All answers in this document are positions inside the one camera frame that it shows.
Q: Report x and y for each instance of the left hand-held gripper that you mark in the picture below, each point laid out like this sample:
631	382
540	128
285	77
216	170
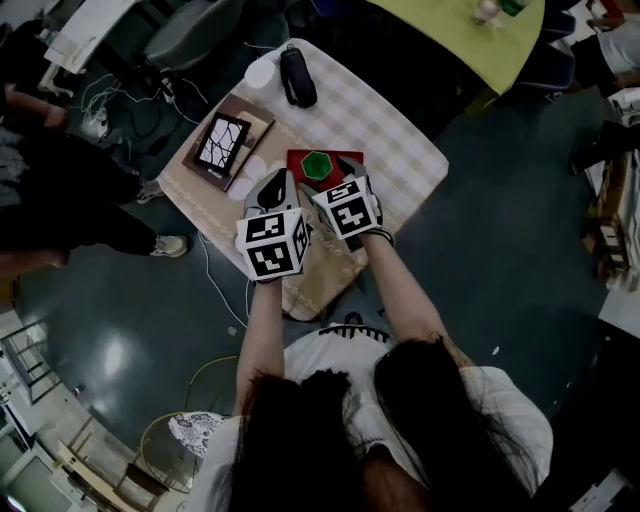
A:
272	245

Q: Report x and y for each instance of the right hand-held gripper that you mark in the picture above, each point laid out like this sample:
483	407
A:
350	210

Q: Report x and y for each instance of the green cup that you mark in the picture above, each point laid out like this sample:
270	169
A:
316	166

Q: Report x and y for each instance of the red tray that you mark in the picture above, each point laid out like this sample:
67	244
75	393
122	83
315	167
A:
294	162

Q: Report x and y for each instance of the person's left forearm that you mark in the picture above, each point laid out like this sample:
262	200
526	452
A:
260	340

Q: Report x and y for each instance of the person's right forearm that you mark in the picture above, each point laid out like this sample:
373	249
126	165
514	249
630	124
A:
400	295

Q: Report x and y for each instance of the table with checked tablecloth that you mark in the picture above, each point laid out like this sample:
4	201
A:
370	120

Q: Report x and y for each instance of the brown book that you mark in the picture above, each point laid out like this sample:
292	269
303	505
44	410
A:
259	127

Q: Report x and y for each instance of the black pouch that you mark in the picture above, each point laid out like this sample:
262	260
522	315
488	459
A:
297	77

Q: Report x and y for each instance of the black tablet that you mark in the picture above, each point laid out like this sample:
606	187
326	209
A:
220	145

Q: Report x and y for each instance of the black hair claw clip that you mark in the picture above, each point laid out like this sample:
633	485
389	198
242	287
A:
350	331

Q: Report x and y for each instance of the white cylinder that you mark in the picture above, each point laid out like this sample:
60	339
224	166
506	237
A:
260	74

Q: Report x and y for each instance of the person's white shirt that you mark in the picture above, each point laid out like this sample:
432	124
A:
340	355

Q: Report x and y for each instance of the yellow-green table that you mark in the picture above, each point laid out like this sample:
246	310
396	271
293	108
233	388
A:
450	40

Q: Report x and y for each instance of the floral seat cushion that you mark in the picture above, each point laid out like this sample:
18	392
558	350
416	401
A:
195	430

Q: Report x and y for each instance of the grey office chair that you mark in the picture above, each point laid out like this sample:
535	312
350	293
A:
190	35

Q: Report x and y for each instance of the clear glass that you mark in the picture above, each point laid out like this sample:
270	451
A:
485	11

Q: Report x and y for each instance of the dark blue chair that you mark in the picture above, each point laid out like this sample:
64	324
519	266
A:
550	65

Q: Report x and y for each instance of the green bottle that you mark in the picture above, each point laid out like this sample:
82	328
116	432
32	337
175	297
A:
515	6

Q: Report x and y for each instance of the cardboard and white sheet stack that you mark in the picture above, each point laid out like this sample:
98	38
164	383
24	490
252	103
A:
607	225

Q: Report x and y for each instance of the white desk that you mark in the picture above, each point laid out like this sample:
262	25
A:
95	25

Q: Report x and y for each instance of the white table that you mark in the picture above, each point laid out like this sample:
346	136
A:
622	315

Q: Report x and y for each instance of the wooden frame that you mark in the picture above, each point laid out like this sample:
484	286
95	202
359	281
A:
95	475

